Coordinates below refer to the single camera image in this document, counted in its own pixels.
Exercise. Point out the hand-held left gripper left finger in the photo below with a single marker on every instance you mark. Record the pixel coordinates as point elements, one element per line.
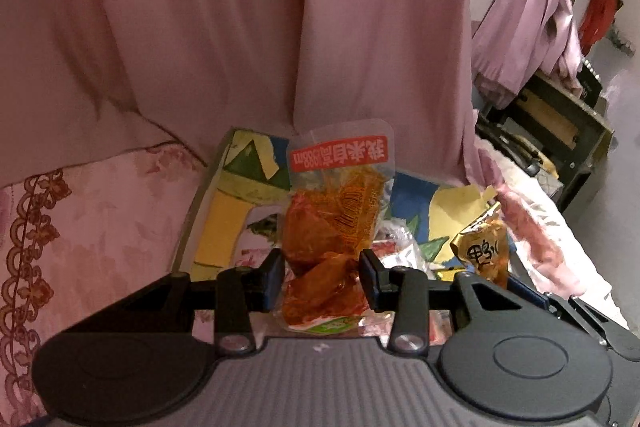
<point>272,281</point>

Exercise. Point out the black chair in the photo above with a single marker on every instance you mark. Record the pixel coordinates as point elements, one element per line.
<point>510,147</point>

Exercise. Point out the red hanging garment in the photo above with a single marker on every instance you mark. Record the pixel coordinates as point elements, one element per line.
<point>600,14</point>

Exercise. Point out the cardboard box with colourful lining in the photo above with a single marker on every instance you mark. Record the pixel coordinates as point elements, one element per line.
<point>225,217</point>

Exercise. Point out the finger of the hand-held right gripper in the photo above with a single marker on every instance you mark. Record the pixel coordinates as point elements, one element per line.
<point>590,322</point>

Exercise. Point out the clear orange snack packet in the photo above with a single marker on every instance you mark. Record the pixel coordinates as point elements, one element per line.
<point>330,227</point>

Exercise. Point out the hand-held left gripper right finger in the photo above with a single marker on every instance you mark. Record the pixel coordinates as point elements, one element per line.
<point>370,278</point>

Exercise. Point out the gold brown snack packet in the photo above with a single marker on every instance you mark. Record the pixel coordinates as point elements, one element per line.
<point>482,252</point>

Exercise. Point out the black box on desk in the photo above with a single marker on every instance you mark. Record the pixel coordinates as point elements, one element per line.
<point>590,82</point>

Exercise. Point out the pink curtain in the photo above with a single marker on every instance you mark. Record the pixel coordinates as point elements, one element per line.
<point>250,17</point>

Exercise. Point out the pink floral bedsheet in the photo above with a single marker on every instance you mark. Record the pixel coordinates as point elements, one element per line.
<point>90,232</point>

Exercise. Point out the dark wooden desk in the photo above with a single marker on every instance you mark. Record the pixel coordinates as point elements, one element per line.
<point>555,127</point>

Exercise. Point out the hanging lilac garment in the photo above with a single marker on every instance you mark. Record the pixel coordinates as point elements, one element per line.
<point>525,32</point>

